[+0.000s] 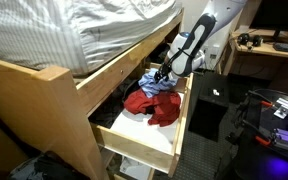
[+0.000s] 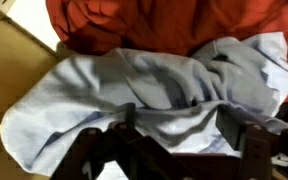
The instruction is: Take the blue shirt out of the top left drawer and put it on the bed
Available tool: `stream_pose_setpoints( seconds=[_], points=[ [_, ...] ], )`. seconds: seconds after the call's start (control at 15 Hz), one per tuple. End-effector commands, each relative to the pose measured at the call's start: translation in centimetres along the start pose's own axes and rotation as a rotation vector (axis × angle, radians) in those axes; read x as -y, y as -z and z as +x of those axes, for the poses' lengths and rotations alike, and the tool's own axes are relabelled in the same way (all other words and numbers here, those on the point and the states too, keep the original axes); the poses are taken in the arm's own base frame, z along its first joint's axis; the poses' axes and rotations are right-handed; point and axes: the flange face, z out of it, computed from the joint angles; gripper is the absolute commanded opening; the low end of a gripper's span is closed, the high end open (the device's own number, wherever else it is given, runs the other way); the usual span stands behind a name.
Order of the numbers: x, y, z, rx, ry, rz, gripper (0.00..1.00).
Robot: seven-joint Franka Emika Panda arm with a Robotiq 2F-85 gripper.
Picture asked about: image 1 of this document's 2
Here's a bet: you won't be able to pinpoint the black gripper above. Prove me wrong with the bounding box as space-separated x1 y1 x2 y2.
153 59 174 84

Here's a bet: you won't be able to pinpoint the light blue shirt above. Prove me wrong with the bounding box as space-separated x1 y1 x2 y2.
137 68 180 99

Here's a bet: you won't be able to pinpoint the red shirt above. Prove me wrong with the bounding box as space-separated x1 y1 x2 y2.
123 88 182 128

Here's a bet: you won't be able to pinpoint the black clothes beside red shirt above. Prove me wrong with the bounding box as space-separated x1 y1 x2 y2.
89 78 142 129

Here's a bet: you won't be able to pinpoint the wooden drawer with white liner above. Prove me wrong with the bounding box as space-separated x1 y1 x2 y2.
89 68 195 178

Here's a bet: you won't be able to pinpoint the low wooden drawer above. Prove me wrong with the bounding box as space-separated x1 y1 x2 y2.
100 148 157 180

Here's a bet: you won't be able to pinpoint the black garment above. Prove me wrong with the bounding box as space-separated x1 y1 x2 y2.
149 44 170 64

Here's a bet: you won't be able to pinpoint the black speaker box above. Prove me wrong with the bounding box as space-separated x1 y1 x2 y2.
187 71 232 143

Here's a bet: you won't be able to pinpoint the black headphones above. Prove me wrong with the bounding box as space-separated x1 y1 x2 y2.
237 32 264 48

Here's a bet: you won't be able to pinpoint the white paper sheet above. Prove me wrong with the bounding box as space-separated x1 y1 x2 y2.
119 155 152 180

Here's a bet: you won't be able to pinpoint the wooden desk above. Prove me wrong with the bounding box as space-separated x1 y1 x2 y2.
217 28 288 78

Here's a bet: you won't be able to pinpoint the mattress with white striped sheet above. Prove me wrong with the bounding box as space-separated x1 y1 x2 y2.
0 0 184 77

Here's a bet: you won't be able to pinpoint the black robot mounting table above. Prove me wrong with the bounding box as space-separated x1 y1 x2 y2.
233 88 288 180

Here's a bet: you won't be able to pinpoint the black computer monitor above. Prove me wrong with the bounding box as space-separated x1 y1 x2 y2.
248 0 288 39

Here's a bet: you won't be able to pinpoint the dark clothes pile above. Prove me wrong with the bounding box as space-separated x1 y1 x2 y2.
8 151 88 180

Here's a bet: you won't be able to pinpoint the white wall outlet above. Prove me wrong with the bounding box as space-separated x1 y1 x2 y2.
206 46 220 61

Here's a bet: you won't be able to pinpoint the orange handled clamp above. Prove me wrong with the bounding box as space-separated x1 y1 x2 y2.
227 119 272 147
246 89 275 109

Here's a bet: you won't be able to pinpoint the wooden bed frame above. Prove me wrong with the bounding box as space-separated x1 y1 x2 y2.
0 8 185 180

